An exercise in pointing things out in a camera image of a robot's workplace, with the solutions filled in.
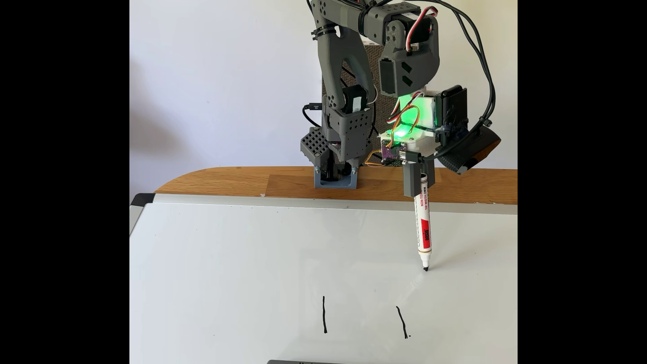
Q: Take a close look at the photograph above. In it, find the white whiteboard marker pen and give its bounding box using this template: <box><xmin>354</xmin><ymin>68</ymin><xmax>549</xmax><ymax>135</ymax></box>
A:
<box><xmin>413</xmin><ymin>173</ymin><xmax>433</xmax><ymax>272</ymax></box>

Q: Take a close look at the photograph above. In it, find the brown textured panel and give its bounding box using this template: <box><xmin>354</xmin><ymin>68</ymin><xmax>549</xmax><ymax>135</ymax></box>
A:
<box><xmin>322</xmin><ymin>36</ymin><xmax>402</xmax><ymax>152</ymax></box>

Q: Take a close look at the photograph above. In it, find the orange wire loop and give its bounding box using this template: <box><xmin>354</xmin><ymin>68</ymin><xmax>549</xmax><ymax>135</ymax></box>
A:
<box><xmin>387</xmin><ymin>91</ymin><xmax>423</xmax><ymax>148</ymax></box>

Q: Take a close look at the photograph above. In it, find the red white black servo cable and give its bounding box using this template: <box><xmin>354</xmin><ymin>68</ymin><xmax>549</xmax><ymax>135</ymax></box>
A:
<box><xmin>404</xmin><ymin>6</ymin><xmax>439</xmax><ymax>54</ymax></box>

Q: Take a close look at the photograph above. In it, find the black webcam cable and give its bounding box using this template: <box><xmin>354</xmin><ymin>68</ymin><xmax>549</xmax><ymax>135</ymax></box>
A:
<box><xmin>430</xmin><ymin>0</ymin><xmax>496</xmax><ymax>157</ymax></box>

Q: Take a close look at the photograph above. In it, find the black cable at arm base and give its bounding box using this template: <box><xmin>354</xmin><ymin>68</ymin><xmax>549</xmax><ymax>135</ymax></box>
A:
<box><xmin>302</xmin><ymin>102</ymin><xmax>324</xmax><ymax>128</ymax></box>

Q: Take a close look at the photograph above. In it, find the white whiteboard silver frame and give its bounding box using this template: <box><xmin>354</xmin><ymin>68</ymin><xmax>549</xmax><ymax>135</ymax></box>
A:
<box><xmin>129</xmin><ymin>192</ymin><xmax>518</xmax><ymax>364</ymax></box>

